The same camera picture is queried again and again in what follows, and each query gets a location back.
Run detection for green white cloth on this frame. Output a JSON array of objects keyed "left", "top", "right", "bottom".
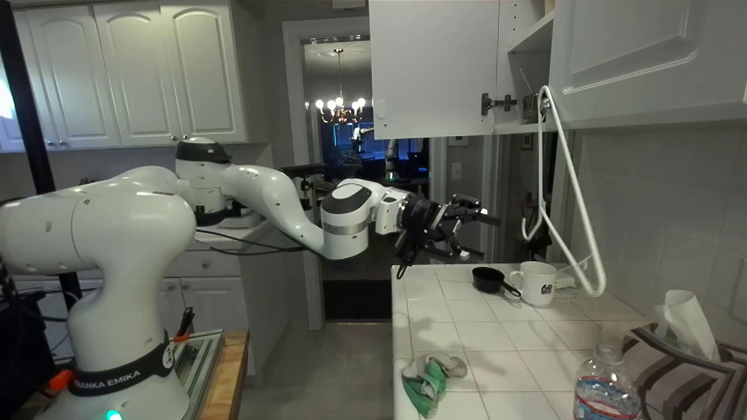
[{"left": 400, "top": 350, "right": 470, "bottom": 418}]

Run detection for wooden table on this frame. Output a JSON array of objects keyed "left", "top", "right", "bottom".
[{"left": 193, "top": 326, "right": 252, "bottom": 420}]

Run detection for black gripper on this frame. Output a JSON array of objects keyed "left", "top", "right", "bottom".
[{"left": 394, "top": 194, "right": 503, "bottom": 253}]

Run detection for open white cupboard door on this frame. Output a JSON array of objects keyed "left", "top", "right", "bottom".
[{"left": 367, "top": 0, "right": 500, "bottom": 142}]

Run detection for white cupboard door with knob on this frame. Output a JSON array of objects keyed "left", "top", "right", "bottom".
[{"left": 546, "top": 0, "right": 747, "bottom": 134}]

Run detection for white wall cupboard shelf unit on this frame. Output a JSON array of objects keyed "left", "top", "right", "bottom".
[{"left": 496, "top": 0, "right": 561, "bottom": 137}]

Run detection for white upper kitchen cabinets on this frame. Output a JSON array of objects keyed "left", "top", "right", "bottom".
[{"left": 0, "top": 3, "right": 252, "bottom": 154}]

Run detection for clear plastic water bottle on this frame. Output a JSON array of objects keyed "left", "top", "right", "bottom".
[{"left": 572, "top": 324, "right": 645, "bottom": 420}]

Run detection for black vertical pole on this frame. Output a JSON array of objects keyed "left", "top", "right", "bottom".
[{"left": 0, "top": 0, "right": 59, "bottom": 197}]

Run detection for white lower kitchen cabinet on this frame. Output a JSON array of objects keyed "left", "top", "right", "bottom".
[{"left": 158, "top": 224, "right": 311, "bottom": 382}]

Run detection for black door hinge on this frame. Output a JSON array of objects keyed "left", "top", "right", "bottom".
[{"left": 479, "top": 92, "right": 519, "bottom": 120}]

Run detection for white folded paper towel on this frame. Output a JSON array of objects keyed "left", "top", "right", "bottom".
[{"left": 554, "top": 264, "right": 597, "bottom": 294}]

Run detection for striped tissue box cover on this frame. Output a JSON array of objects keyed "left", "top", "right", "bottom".
[{"left": 618, "top": 323, "right": 747, "bottom": 420}]

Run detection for metal base plate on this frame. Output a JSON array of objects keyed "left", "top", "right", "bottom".
[{"left": 170, "top": 330, "right": 227, "bottom": 409}]

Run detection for white coat hanger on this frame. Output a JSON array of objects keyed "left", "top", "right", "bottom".
[{"left": 519, "top": 82, "right": 610, "bottom": 299}]

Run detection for orange handled clamp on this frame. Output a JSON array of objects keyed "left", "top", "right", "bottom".
[
  {"left": 172, "top": 305, "right": 196, "bottom": 345},
  {"left": 43, "top": 366, "right": 77, "bottom": 396}
]

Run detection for small black measuring cup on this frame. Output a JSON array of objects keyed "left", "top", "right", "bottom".
[{"left": 470, "top": 266, "right": 526, "bottom": 302}]

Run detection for black bag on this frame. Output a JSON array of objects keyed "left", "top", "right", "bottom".
[{"left": 0, "top": 292, "right": 59, "bottom": 420}]

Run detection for white tissue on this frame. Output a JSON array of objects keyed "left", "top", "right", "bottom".
[{"left": 657, "top": 287, "right": 722, "bottom": 365}]

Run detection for lit chandelier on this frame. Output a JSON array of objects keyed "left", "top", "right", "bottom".
[{"left": 309, "top": 45, "right": 374, "bottom": 128}]

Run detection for white printed mug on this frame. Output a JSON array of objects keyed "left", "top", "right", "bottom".
[{"left": 505, "top": 260, "right": 561, "bottom": 309}]

